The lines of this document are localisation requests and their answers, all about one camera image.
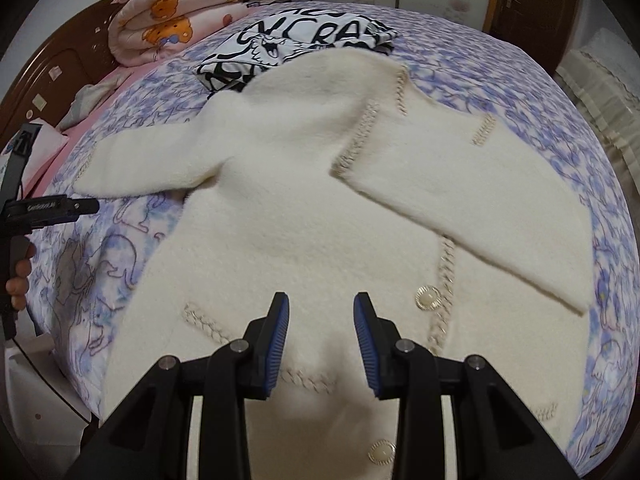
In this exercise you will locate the grey cloth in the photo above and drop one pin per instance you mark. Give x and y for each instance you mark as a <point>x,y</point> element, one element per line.
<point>87,100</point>

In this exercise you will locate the pink bed sheet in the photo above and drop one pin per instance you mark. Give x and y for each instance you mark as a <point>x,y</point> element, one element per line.
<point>85,127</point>

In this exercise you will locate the brown wooden headboard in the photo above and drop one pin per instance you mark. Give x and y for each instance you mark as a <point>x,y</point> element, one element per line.
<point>60,60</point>

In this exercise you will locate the brown wooden door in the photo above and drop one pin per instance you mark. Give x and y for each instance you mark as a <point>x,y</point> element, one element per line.
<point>540,0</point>

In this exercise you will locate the black and white printed garment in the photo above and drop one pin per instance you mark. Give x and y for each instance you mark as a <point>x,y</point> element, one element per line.
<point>280,40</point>

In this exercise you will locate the blue floral blanket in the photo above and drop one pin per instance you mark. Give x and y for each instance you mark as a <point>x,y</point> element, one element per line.
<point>500,45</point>

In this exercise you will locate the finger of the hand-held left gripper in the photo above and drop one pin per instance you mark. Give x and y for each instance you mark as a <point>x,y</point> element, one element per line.
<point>55,208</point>

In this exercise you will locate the person's left hand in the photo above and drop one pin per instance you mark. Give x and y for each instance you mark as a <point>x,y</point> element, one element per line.
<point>19,287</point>

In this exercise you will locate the white fluffy towel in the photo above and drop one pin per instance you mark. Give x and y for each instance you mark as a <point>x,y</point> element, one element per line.
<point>310,200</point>

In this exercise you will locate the pink bear-print quilt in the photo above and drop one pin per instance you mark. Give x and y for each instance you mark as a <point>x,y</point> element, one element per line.
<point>170,15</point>

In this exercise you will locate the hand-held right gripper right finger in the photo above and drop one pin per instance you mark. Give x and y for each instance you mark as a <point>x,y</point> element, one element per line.
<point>364,340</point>

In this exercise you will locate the lace-covered furniture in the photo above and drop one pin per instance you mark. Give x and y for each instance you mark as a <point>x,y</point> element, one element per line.
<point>600,85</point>

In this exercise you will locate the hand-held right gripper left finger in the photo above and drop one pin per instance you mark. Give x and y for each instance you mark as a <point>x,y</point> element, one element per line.
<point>277,340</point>

